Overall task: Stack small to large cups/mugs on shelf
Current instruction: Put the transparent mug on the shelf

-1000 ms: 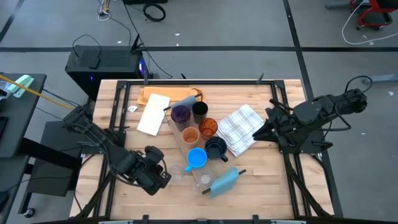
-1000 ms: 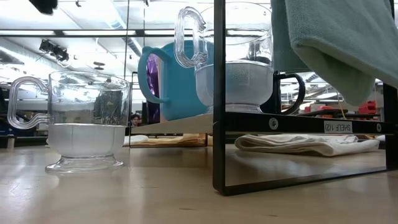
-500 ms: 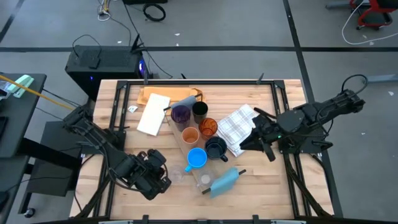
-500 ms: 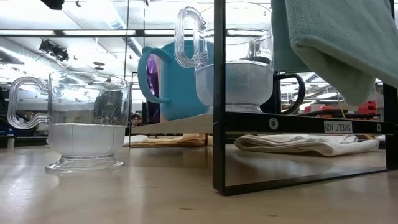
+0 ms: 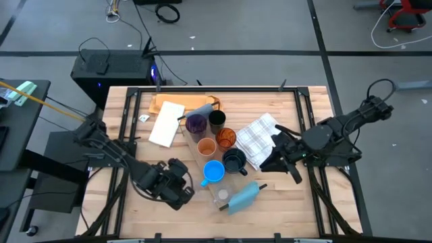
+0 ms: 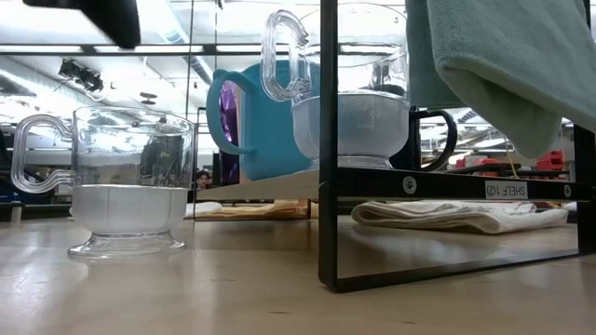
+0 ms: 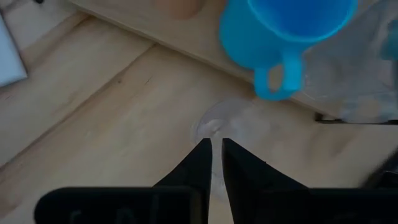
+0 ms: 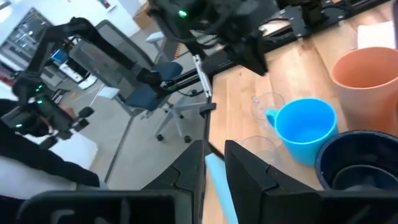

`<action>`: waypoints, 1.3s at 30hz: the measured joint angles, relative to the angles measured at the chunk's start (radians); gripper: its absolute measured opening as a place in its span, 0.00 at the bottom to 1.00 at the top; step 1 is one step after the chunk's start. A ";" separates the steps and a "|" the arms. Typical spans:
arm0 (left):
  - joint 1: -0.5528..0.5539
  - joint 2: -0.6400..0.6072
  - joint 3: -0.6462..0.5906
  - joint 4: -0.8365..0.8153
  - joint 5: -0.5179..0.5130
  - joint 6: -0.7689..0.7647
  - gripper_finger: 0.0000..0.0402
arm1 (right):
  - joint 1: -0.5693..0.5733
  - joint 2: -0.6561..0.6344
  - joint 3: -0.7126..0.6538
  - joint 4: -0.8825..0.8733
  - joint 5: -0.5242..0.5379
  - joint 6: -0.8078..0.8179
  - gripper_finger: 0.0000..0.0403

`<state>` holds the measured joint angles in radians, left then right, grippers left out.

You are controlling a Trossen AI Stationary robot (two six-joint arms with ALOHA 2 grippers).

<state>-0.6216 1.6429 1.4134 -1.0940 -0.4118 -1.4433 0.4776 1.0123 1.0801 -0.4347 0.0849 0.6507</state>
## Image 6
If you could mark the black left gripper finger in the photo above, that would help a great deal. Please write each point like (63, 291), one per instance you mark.
(116, 21)

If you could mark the blue plastic mug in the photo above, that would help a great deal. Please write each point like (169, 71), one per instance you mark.
(265, 139)

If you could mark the long wooden board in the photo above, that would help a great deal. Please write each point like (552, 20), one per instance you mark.
(372, 183)

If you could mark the black ceiling spotlight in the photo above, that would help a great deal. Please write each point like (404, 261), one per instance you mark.
(81, 76)

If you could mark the person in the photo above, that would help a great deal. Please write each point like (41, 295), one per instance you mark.
(203, 179)

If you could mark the yellow towel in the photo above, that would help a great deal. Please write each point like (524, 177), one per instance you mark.
(261, 210)

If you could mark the light teal towel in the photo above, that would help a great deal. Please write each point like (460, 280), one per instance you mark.
(503, 60)

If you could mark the flat red object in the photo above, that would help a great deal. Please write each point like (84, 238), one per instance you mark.
(479, 162)

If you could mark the white plaid towel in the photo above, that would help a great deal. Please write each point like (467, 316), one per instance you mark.
(456, 216)

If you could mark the red plastic bin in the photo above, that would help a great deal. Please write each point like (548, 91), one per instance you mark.
(550, 162)

